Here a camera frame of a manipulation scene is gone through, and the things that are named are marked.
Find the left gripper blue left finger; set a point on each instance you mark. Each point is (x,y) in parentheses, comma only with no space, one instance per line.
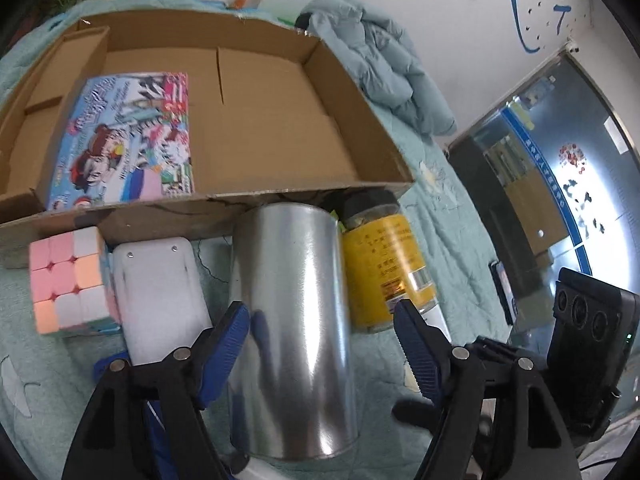
(112,440)

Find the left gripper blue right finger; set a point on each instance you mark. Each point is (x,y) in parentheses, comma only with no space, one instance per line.
(529,440)

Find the white spray bottle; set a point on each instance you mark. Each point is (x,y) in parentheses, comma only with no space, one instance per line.
(434,318)

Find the white rectangular plastic gadget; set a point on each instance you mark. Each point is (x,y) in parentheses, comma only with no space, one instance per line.
(159,296)

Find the pastel rubiks cube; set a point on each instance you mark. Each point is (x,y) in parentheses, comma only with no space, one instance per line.
(71,282)

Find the silver metal tin can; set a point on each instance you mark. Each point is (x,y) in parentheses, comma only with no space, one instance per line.
(291,392)

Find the yellow label glass jar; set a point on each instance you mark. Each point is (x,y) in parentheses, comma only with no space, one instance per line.
(383,261)

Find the colourful cartoon game box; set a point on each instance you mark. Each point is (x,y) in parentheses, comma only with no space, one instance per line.
(127,139)

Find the blue stapler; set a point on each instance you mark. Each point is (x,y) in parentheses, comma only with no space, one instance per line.
(158,437)

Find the white handheld device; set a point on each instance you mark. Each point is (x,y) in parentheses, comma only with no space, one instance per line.
(244,467)

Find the dark smartphone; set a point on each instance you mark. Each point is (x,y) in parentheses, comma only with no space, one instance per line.
(504,291)

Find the glass door with blue stripe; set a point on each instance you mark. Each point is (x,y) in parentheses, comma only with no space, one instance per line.
(556,184)

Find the large shallow cardboard box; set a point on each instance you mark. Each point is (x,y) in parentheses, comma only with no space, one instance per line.
(272,110)

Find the light blue folded jacket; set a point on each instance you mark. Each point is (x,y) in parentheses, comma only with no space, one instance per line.
(380,57)

